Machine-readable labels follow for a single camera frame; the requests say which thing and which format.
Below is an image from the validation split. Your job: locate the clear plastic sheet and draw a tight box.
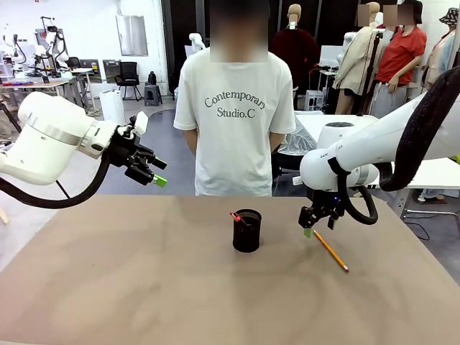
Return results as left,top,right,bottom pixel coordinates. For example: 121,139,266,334
278,127,318,156

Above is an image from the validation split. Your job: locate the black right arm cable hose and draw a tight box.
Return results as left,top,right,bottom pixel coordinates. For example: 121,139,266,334
327,65,460,226

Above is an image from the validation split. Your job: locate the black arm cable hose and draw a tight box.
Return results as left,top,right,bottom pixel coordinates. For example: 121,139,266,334
327,65,460,226
0,149,116,210

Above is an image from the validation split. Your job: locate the person in white t-shirt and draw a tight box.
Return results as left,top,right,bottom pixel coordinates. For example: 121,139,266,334
173,0,297,198

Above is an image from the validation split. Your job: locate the black mesh pen holder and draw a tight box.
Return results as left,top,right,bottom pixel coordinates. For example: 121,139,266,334
231,208,263,254

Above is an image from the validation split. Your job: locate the mannequin in beige jacket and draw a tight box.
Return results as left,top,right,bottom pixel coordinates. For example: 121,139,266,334
332,1,384,116

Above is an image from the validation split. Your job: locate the white air purifier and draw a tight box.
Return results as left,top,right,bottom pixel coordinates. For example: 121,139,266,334
99,89,127,121

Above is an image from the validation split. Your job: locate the person's left forearm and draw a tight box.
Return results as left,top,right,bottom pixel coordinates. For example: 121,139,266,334
269,132,286,154

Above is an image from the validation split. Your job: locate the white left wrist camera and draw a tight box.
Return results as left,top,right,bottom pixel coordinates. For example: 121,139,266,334
133,111,150,135

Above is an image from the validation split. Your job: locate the mannequin in dark red coat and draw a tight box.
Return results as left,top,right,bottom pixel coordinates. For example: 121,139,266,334
271,3,321,106

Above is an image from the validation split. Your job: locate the black camera tripod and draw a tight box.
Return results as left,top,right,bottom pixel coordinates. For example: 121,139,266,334
358,30,386,116

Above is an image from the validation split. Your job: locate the black office chair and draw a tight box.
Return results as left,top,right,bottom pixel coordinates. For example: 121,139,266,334
114,61,143,102

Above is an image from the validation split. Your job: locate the white work table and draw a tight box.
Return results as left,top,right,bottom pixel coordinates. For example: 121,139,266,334
369,157,460,220

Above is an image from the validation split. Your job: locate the silver wall panel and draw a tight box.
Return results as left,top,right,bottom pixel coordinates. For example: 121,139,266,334
115,14,150,57

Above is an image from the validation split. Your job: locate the grey plastic stool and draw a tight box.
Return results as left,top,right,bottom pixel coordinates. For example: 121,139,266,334
144,82,164,107

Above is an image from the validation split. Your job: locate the thin black stand leg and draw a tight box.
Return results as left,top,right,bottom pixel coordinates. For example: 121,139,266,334
55,179,71,200

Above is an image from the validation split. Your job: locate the mannequin with bucket hat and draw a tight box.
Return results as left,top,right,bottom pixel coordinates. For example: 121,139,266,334
420,6,460,91

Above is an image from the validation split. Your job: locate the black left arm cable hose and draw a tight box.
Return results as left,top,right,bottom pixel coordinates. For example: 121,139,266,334
0,149,116,210

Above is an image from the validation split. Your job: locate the small white cabinet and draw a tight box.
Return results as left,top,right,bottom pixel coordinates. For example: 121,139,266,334
305,89,325,111

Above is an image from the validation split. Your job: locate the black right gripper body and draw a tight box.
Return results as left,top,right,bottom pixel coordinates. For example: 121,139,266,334
308,190,346,219

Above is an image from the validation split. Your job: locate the figure in red t-shirt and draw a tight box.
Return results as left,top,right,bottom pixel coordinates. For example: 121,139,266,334
372,0,429,120

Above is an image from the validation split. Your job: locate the person's right forearm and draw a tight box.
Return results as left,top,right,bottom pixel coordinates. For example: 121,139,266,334
182,129,198,157

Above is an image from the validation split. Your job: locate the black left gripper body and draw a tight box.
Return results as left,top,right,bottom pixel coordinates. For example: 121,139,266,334
107,125,142,174

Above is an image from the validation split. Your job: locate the thin black floor cable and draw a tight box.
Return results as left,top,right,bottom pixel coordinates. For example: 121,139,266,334
405,219,431,241

